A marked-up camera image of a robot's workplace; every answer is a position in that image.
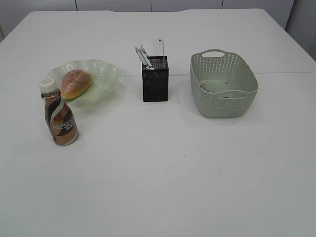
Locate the blue grey ballpoint pen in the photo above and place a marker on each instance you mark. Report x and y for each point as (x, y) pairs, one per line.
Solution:
(146, 57)

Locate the olive green ballpoint pen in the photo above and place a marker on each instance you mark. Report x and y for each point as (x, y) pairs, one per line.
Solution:
(142, 58)

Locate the clear plastic ruler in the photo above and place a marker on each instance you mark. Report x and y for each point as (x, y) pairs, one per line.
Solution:
(158, 45)

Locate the sugared bread roll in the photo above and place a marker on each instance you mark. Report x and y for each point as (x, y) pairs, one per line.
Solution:
(75, 83)

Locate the brown Nescafe coffee bottle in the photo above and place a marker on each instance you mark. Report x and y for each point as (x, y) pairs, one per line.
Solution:
(58, 116)

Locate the black mesh pen holder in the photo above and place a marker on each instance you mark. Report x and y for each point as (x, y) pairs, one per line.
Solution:
(156, 82)

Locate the green wavy glass plate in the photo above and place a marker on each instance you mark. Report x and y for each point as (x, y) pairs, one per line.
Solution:
(104, 79)

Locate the green plastic woven basket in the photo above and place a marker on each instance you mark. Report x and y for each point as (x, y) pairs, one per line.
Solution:
(223, 73)

